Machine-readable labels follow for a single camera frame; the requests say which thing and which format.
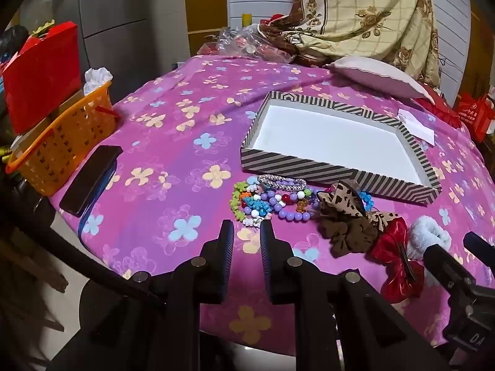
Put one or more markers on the striped shallow cardboard box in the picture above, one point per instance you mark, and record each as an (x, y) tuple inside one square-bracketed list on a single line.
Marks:
[(336, 139)]

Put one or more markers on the white fluffy scrunchie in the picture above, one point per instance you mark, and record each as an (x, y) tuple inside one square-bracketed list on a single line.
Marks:
[(429, 235)]

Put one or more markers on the pink floral cloth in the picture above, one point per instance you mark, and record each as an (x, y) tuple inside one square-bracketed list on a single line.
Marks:
[(174, 170)]

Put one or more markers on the orange plastic basket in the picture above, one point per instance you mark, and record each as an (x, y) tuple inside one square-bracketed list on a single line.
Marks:
[(65, 139)]

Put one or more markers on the red bow with leopard ribbon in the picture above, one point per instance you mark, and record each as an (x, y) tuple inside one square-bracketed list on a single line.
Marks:
[(398, 262)]

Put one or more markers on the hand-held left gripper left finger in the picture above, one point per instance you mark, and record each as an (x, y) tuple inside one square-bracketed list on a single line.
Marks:
[(228, 253)]

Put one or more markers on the white pillow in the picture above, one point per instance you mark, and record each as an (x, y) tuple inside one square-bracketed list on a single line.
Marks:
[(383, 73)]

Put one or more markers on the black curved bar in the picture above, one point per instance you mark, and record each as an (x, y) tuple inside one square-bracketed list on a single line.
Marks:
[(77, 257)]

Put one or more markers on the red paper bag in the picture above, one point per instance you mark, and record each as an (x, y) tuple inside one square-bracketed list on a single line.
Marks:
[(42, 73)]

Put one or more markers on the white folded paper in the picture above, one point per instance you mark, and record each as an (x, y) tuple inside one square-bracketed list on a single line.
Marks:
[(417, 125)]

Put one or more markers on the white crumpled cloth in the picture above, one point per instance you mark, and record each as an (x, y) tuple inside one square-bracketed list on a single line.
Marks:
[(96, 78)]

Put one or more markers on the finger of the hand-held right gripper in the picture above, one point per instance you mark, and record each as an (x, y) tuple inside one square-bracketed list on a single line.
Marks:
[(442, 261), (478, 244)]

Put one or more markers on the brown leopard bow scrunchie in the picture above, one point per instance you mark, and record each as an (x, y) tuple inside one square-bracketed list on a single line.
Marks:
[(348, 220)]

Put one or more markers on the clear plastic bag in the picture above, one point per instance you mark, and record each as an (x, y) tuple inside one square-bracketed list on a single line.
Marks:
[(239, 42)]

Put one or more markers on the red frilly cushion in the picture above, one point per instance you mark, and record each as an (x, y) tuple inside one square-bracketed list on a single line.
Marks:
[(441, 109)]

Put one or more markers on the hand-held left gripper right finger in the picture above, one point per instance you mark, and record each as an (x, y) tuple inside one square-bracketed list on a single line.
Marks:
[(267, 255)]

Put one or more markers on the black phone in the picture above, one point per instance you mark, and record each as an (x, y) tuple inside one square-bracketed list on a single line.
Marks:
[(91, 179)]

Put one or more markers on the beige floral blanket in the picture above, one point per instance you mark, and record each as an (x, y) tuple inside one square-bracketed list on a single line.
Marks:
[(367, 11)]

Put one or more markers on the yellow bottle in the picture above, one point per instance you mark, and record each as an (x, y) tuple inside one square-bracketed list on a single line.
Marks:
[(246, 19)]

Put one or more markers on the red shopping bag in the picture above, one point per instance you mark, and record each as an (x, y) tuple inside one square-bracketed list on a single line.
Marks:
[(476, 116)]

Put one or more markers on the grey refrigerator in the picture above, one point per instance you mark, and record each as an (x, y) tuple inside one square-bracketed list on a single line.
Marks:
[(116, 19)]

